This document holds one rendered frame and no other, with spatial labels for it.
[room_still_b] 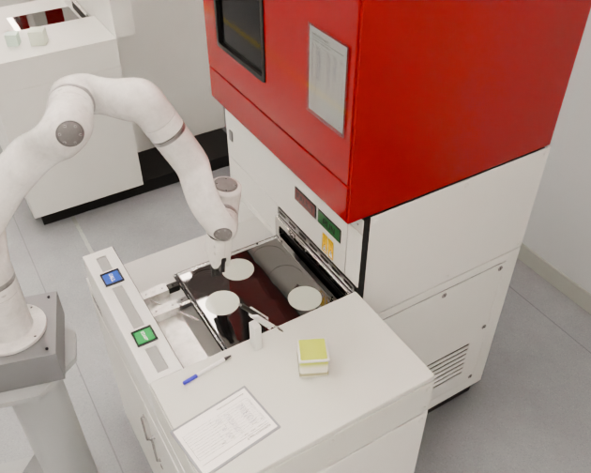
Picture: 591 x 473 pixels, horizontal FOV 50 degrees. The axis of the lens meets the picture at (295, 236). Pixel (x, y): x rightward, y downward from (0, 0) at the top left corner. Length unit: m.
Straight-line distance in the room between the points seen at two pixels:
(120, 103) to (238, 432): 0.79
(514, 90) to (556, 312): 1.71
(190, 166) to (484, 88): 0.76
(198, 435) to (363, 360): 0.45
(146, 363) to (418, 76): 0.97
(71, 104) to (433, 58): 0.81
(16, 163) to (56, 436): 0.96
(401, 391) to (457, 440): 1.14
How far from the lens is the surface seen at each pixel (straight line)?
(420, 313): 2.14
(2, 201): 1.61
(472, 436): 2.77
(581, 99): 3.03
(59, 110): 1.46
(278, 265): 2.00
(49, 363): 1.86
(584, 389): 3.06
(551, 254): 3.41
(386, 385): 1.63
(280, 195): 2.06
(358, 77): 1.42
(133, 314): 1.83
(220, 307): 1.88
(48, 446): 2.23
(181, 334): 1.86
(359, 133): 1.50
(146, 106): 1.49
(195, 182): 1.58
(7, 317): 1.83
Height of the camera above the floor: 2.26
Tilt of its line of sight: 40 degrees down
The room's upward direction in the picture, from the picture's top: straight up
